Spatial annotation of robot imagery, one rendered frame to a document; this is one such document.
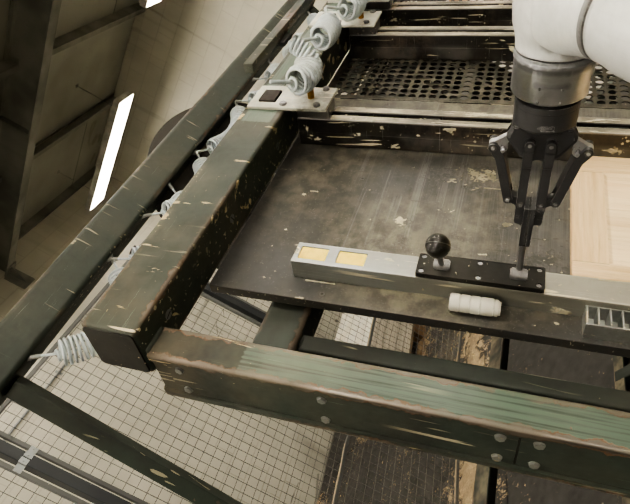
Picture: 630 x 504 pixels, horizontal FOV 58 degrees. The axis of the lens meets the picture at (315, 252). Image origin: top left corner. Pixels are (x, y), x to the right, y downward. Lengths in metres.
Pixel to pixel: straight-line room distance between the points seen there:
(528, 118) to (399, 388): 0.38
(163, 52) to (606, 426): 6.87
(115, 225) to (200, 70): 5.65
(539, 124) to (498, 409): 0.36
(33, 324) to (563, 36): 1.21
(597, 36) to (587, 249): 0.52
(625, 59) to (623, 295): 0.46
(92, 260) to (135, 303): 0.62
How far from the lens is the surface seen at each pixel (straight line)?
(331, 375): 0.82
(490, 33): 1.68
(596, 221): 1.13
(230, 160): 1.19
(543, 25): 0.67
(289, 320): 1.01
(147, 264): 1.00
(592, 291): 0.97
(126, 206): 1.67
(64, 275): 1.52
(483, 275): 0.95
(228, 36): 6.93
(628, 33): 0.59
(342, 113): 1.35
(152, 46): 7.37
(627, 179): 1.25
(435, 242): 0.84
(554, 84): 0.71
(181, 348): 0.91
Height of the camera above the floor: 1.77
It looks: 5 degrees down
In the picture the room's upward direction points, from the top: 61 degrees counter-clockwise
